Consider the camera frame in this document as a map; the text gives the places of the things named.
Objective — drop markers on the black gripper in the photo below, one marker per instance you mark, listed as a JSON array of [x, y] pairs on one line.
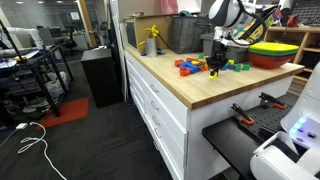
[[218, 55]]

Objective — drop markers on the small yellow block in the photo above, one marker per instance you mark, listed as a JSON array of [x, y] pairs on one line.
[[213, 75]]

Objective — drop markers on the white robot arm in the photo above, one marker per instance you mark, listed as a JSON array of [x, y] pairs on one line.
[[226, 16]]

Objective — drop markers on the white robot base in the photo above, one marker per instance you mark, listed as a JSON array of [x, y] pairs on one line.
[[295, 153]]

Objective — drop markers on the green rectangular block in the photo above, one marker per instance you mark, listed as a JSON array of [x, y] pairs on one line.
[[237, 68]]

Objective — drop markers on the green cube block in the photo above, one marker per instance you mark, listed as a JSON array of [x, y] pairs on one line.
[[246, 67]]

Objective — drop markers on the red arch block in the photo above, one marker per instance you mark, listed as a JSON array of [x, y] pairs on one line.
[[184, 71]]

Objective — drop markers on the green plastic bowl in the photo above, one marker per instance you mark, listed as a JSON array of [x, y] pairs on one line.
[[272, 52]]

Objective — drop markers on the dark grey fabric basket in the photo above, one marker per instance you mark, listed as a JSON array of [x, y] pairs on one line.
[[186, 33]]

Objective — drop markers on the red plastic bowl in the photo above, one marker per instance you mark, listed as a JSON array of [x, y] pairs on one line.
[[269, 62]]

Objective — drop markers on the white drawer cabinet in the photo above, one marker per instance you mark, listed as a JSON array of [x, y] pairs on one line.
[[176, 109]]

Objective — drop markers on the yellow plastic bowl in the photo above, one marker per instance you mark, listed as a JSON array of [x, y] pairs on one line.
[[273, 47]]

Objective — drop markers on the right black orange clamp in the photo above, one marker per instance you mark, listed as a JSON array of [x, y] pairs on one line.
[[265, 97]]

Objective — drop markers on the black orange clamp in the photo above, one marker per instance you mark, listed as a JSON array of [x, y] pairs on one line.
[[265, 97], [241, 115]]

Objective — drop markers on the left black orange clamp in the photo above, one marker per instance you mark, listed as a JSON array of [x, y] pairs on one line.
[[241, 115]]

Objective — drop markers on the silver metal cup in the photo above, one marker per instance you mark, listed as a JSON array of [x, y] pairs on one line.
[[151, 47]]

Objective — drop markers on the wooden blocks cardboard box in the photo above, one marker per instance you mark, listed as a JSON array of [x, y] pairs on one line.
[[254, 31]]

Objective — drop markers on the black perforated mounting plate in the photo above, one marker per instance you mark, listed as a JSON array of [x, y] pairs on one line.
[[267, 120]]

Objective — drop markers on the brown cardboard box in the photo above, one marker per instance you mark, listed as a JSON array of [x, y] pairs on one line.
[[140, 28]]

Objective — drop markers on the wooden shelf unit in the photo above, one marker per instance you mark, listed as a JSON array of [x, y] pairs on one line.
[[307, 39]]

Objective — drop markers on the black floor cabinet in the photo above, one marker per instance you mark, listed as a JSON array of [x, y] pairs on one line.
[[101, 75]]

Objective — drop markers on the red floor mat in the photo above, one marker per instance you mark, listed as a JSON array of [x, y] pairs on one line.
[[69, 111]]

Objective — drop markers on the yellow handled tool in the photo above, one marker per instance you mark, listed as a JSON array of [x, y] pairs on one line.
[[152, 32]]

